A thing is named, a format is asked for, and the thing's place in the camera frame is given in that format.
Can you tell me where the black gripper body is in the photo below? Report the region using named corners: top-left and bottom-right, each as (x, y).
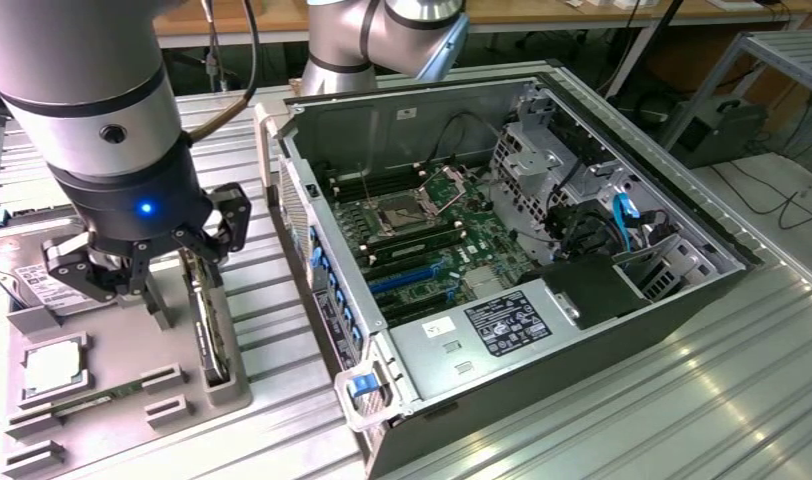
top-left (47, 133), bottom-right (213, 252)

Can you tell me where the black graphics card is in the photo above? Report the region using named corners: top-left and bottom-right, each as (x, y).
top-left (178, 247), bottom-right (238, 389)

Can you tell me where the silver hard disk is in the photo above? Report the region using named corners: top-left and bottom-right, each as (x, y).
top-left (0, 234), bottom-right (108, 317)

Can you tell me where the silver CPU chip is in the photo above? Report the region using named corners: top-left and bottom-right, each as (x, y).
top-left (23, 344), bottom-right (88, 395)

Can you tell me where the grey parts rack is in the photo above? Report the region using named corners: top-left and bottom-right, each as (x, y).
top-left (0, 252), bottom-right (256, 480)

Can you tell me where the blue expansion card retainer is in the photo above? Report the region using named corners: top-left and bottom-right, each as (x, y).
top-left (308, 224), bottom-right (366, 354)

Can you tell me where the black RAM slot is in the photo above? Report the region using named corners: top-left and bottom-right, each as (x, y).
top-left (329, 169), bottom-right (418, 194)
top-left (336, 178), bottom-right (426, 204)

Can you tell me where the green RAM stick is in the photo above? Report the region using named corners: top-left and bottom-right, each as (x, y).
top-left (49, 382), bottom-right (148, 416)

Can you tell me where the CPU socket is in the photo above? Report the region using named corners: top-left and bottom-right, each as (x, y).
top-left (376, 197), bottom-right (436, 230)

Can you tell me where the installed black RAM stick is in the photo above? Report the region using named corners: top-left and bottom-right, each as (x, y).
top-left (357, 226), bottom-right (466, 265)

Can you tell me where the black expansion slot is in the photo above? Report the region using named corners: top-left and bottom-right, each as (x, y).
top-left (381, 293), bottom-right (452, 324)

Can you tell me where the metal socket cover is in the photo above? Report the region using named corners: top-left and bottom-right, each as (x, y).
top-left (416, 167), bottom-right (473, 216)

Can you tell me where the green motherboard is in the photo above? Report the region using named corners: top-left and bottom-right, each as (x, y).
top-left (322, 164), bottom-right (561, 326)

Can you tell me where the silver chipset heatsink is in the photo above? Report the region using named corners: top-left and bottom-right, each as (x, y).
top-left (462, 267), bottom-right (509, 296)

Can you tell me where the grey power supply unit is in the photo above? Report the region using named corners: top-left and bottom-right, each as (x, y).
top-left (386, 279), bottom-right (585, 407)

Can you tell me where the perforated metal drive cage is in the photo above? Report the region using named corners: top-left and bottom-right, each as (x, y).
top-left (489, 122), bottom-right (585, 251)

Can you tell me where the black plastic shroud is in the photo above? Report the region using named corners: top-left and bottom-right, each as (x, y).
top-left (516, 254), bottom-right (652, 331)

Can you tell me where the open black PC case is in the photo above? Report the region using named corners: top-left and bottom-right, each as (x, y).
top-left (256, 69), bottom-right (765, 479)

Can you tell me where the long wooden desk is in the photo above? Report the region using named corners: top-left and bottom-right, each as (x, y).
top-left (153, 0), bottom-right (812, 50)

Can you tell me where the metal disk bay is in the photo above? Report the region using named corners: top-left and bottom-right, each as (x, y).
top-left (612, 234), bottom-right (723, 302)

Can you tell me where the black box on floor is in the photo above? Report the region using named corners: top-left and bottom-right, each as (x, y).
top-left (672, 99), bottom-right (769, 169)

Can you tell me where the small metal slat table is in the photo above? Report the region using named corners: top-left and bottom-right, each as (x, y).
top-left (665, 27), bottom-right (812, 151)

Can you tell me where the beige case handle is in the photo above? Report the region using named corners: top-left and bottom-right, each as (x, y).
top-left (254, 101), bottom-right (296, 190)

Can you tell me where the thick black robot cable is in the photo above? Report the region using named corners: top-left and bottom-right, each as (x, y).
top-left (184, 0), bottom-right (262, 147)

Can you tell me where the thin cable with metal connector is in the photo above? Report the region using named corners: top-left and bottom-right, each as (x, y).
top-left (204, 0), bottom-right (232, 92)

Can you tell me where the black curved wire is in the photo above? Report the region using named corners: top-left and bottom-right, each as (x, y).
top-left (429, 112), bottom-right (505, 169)

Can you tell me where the clear plastic case handle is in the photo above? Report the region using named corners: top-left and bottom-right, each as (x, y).
top-left (334, 364), bottom-right (398, 434)

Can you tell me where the black power wire bundle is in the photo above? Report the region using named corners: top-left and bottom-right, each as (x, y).
top-left (544, 199), bottom-right (625, 264)

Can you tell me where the blue SATA wire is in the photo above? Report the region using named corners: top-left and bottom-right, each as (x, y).
top-left (611, 192), bottom-right (643, 252)

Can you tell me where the black cable on white table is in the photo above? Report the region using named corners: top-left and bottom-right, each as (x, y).
top-left (711, 163), bottom-right (812, 232)

